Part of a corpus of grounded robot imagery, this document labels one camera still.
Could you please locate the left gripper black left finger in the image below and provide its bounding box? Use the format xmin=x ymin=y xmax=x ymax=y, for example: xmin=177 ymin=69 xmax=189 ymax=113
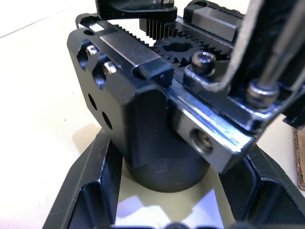
xmin=44 ymin=132 xmax=126 ymax=229

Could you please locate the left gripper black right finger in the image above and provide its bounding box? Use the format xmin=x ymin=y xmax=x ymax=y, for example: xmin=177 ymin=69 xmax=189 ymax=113
xmin=218 ymin=142 xmax=305 ymax=229

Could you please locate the black workpiece gripper body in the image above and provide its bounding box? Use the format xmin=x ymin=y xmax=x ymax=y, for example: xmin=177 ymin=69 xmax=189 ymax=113
xmin=66 ymin=0 xmax=257 ymax=193

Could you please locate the electric screwdriver with silver bit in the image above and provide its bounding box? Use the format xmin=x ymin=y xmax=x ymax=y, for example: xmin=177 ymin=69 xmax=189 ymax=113
xmin=258 ymin=0 xmax=305 ymax=88

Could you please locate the black workpiece finger piece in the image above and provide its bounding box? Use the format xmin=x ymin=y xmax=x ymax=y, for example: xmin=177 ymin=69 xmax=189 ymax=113
xmin=95 ymin=0 xmax=178 ymax=23
xmin=183 ymin=0 xmax=305 ymax=134

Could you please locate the brown cardboard piece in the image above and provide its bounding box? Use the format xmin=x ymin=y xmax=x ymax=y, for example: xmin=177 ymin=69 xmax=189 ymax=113
xmin=292 ymin=127 xmax=305 ymax=190

